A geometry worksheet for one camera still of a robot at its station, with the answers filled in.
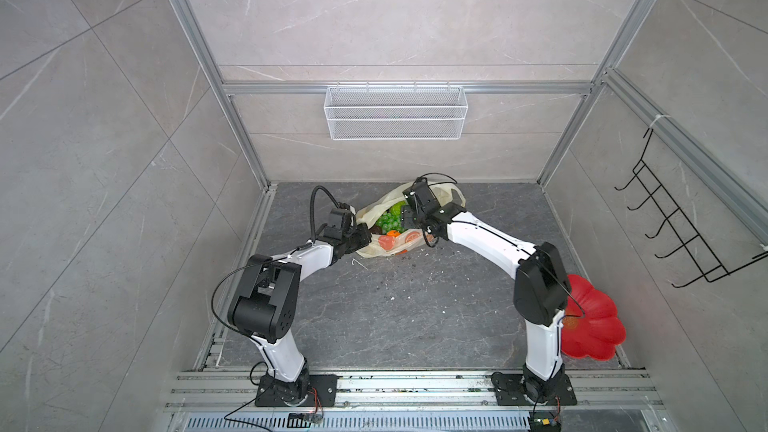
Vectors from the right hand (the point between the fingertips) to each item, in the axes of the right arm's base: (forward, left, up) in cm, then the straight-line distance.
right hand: (412, 212), depth 93 cm
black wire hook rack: (-23, -59, +17) cm, 65 cm away
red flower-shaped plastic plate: (-32, -50, -15) cm, 61 cm away
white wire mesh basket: (+31, +4, +16) cm, 35 cm away
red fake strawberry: (-6, +8, -9) cm, 13 cm away
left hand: (-2, +13, -5) cm, 14 cm away
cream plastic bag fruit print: (-7, +1, -6) cm, 9 cm away
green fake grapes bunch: (+3, +8, -9) cm, 12 cm away
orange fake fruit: (-1, +6, -10) cm, 11 cm away
